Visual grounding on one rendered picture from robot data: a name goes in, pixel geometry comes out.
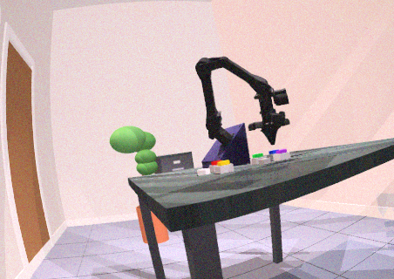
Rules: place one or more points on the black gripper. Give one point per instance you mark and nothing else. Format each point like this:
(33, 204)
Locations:
(269, 129)

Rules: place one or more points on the blue button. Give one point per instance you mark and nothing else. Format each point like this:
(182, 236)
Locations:
(271, 154)

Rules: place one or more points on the red button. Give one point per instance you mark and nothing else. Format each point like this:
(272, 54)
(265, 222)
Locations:
(212, 168)

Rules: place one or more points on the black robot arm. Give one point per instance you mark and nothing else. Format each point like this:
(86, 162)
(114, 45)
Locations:
(260, 85)

